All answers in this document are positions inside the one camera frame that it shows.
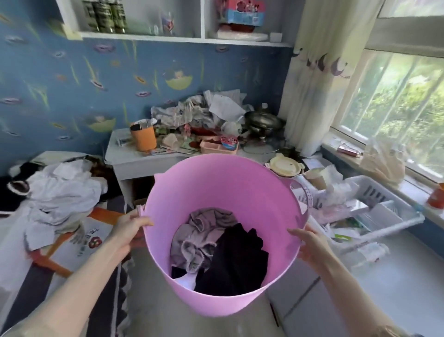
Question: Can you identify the black garment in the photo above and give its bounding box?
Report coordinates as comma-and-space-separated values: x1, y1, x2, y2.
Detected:
171, 223, 269, 296

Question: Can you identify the pink and blue box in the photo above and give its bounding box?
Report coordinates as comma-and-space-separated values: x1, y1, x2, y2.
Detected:
217, 0, 266, 28

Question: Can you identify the white garment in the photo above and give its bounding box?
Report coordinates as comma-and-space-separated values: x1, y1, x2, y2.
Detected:
178, 274, 199, 290

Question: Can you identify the white and orange bag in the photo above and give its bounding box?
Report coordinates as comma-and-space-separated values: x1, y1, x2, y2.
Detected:
27, 208, 134, 278

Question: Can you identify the pink small box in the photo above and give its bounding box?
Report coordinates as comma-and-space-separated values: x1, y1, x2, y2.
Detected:
337, 144, 364, 157

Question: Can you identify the black and white plush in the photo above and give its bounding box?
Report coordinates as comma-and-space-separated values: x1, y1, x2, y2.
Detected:
0, 160, 46, 217

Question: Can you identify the row of dark green jars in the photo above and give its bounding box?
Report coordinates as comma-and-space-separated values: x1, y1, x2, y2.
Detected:
82, 0, 127, 34

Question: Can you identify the glass pot lid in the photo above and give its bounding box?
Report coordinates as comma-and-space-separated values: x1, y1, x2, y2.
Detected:
241, 137, 281, 155

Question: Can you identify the orange-red container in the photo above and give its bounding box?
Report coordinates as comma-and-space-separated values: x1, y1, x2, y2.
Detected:
427, 183, 444, 209

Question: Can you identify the white wall shelf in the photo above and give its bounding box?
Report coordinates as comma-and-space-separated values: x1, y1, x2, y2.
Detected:
55, 0, 295, 48

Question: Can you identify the pile of crumpled clothes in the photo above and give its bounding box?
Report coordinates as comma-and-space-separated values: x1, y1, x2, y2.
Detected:
151, 90, 255, 131

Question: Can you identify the clear plastic bag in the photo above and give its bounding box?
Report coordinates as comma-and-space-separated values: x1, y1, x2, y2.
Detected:
361, 137, 407, 186

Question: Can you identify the person's right hand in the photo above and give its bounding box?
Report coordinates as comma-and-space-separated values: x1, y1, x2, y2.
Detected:
287, 224, 336, 274

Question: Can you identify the white small desk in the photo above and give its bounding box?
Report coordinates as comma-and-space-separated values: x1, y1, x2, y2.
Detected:
104, 128, 243, 209

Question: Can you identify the person's left hand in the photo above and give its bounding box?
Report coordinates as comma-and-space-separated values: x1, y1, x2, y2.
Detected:
108, 209, 154, 260

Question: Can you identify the grey-purple garment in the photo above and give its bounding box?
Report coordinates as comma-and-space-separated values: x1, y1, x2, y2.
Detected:
170, 208, 240, 274

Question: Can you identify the window with white frame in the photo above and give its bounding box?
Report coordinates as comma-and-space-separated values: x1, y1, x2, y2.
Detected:
330, 0, 444, 184

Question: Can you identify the cream round lid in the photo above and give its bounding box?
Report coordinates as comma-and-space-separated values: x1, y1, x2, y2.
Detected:
265, 153, 306, 177

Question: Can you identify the cream patterned curtain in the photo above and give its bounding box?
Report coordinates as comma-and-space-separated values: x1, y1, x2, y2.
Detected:
278, 0, 385, 157

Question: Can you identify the person's left forearm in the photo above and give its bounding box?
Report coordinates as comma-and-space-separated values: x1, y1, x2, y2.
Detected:
0, 233, 130, 337

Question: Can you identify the white plastic basket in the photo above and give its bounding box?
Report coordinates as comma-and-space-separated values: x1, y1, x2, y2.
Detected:
293, 175, 425, 256

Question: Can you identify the person's right forearm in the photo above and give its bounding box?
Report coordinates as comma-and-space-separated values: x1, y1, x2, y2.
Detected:
312, 255, 422, 337

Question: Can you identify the orange plastic cup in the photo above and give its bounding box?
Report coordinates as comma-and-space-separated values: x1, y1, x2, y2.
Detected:
130, 119, 158, 152

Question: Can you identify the pink plastic laundry bucket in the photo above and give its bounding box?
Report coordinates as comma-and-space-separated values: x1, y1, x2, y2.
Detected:
136, 153, 314, 318

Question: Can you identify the metal cooking pot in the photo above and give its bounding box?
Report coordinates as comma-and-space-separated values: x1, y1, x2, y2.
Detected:
244, 108, 286, 139

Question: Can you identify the pink divided tray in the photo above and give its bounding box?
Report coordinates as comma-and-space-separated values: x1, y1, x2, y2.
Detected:
199, 136, 240, 155

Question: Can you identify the white crumpled clothes pile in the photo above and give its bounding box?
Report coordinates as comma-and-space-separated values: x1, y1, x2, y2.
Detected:
24, 160, 109, 250

